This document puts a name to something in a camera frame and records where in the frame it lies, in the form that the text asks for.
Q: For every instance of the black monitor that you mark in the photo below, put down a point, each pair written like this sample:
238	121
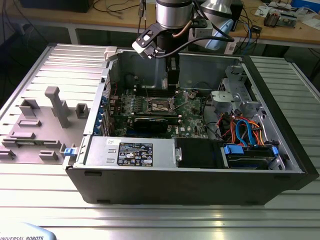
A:
55	5

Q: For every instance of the black open PC case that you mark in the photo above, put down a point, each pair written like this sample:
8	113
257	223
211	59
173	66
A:
175	187

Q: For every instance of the silver CPU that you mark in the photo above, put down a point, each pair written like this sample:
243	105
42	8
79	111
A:
173	87

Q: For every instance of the green RAM stick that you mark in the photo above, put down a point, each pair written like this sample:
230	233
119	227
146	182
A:
37	143

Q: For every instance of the silver metal drive cage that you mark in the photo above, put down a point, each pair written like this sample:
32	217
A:
221	98

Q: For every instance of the blue expansion slot clips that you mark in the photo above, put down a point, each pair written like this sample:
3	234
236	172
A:
100	115

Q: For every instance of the hard disk in blue carrier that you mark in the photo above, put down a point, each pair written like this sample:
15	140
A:
233	150

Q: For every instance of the CPU socket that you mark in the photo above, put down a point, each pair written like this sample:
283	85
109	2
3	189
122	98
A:
160	105

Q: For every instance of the CPU cooler heatsink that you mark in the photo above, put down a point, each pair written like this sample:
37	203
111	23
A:
271	20

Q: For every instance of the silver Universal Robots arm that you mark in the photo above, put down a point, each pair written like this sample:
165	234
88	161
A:
172	15

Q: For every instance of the grey electronic device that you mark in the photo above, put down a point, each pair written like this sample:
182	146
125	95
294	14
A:
287	20

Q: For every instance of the black RAM slot bank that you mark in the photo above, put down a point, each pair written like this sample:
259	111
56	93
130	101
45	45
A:
157	92
160	114

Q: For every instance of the silver power supply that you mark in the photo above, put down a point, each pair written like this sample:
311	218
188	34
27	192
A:
105	152

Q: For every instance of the black graphics card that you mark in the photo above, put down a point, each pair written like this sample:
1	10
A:
150	125

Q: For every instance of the white paper sheet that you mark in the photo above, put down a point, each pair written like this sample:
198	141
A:
262	11

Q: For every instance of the wooden desk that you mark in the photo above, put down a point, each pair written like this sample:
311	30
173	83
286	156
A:
75	17

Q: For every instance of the grey parts rack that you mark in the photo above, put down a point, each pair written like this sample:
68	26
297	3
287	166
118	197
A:
60	107

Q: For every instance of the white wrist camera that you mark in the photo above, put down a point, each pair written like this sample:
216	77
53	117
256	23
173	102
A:
145	42

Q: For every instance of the white label card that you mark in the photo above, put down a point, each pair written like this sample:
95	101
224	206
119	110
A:
231	48

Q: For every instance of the small black box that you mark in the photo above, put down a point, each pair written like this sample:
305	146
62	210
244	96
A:
256	28

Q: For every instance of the blue case latch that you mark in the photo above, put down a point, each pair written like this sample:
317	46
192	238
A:
70	152

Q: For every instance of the green motherboard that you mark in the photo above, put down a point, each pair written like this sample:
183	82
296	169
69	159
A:
190	117

